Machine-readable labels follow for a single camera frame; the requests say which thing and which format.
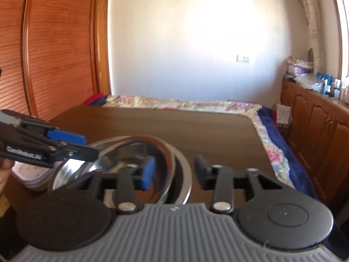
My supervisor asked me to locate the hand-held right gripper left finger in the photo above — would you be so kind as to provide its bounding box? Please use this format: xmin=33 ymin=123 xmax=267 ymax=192
xmin=64 ymin=155 xmax=157 ymax=215

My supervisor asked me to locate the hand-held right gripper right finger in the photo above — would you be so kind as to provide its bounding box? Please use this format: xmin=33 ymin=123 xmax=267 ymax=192
xmin=193 ymin=155 xmax=284 ymax=215

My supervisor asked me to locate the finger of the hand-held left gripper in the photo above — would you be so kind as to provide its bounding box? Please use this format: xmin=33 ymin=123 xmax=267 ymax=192
xmin=52 ymin=141 xmax=99 ymax=167
xmin=19 ymin=117 xmax=88 ymax=145

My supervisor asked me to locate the person's left hand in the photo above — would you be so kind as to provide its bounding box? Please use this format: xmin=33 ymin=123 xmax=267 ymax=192
xmin=0 ymin=160 xmax=14 ymax=197

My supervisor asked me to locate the red knitted cloth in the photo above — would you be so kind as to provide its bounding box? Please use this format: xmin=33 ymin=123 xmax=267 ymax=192
xmin=82 ymin=93 xmax=105 ymax=105

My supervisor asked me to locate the floral bed blanket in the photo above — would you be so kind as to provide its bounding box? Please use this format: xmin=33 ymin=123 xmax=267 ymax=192
xmin=87 ymin=94 xmax=319 ymax=200

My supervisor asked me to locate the wooden slatted wardrobe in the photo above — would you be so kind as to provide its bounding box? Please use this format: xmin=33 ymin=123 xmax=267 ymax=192
xmin=0 ymin=0 xmax=100 ymax=121

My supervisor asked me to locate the white paper bag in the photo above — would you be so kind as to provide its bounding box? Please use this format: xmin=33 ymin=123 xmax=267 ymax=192
xmin=275 ymin=104 xmax=293 ymax=127

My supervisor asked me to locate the wooden door panel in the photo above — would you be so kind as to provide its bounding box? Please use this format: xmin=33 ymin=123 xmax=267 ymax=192
xmin=98 ymin=0 xmax=112 ymax=96

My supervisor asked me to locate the wooden cabinet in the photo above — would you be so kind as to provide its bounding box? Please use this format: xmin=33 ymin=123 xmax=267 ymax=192
xmin=279 ymin=79 xmax=349 ymax=219

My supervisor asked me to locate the clear plastic bag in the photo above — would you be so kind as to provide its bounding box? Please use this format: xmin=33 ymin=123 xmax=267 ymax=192
xmin=294 ymin=75 xmax=325 ymax=90

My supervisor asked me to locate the pink box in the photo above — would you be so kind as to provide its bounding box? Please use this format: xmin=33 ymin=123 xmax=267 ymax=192
xmin=292 ymin=64 xmax=314 ymax=75

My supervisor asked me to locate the folded floral cloth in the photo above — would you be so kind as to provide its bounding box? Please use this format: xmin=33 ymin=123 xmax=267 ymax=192
xmin=286 ymin=56 xmax=315 ymax=67

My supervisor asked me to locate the patterned curtain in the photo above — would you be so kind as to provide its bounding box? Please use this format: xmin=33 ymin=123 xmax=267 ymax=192
xmin=296 ymin=0 xmax=325 ymax=71

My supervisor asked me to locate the window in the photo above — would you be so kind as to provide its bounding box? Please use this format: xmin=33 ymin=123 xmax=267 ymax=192
xmin=328 ymin=0 xmax=349 ymax=85

